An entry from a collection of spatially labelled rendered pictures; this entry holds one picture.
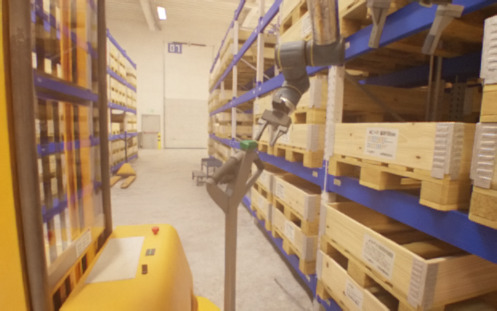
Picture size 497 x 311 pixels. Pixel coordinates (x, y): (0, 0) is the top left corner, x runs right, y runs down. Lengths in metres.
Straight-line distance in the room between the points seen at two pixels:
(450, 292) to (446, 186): 0.50
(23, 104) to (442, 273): 1.57
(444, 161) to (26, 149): 1.36
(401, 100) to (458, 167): 1.37
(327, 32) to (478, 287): 1.31
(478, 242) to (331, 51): 0.87
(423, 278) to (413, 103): 1.67
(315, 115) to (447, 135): 1.03
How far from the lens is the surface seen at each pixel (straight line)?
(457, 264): 1.41
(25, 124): 0.84
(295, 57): 1.06
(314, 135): 1.93
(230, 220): 1.03
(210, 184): 0.81
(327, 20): 0.97
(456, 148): 1.17
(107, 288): 1.09
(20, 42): 0.87
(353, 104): 2.14
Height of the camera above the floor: 1.47
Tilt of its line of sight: 6 degrees down
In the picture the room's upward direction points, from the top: 2 degrees clockwise
